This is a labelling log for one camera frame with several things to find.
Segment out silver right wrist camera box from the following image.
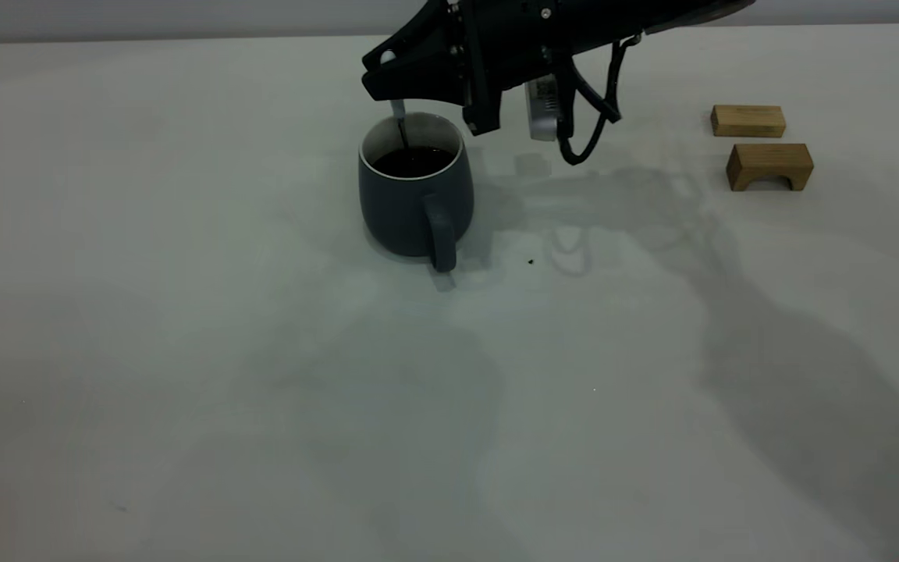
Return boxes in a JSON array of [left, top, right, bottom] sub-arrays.
[[525, 78, 560, 142]]

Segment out black coffee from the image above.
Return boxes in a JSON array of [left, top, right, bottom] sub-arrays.
[[371, 147, 454, 179]]

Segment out metal spoon with pale handle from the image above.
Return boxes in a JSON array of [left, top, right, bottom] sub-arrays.
[[381, 49, 411, 151]]

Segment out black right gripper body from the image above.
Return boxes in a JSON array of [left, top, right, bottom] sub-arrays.
[[457, 0, 653, 102]]

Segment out flat wooden block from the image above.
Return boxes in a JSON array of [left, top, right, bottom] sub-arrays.
[[711, 105, 786, 139]]

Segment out arched wooden block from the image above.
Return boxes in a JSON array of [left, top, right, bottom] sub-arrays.
[[726, 143, 814, 192]]

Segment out grey ceramic mug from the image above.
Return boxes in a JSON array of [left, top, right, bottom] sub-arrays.
[[358, 113, 475, 272]]

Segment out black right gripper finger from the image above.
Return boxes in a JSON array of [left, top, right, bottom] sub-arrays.
[[375, 0, 462, 55], [361, 43, 501, 135]]

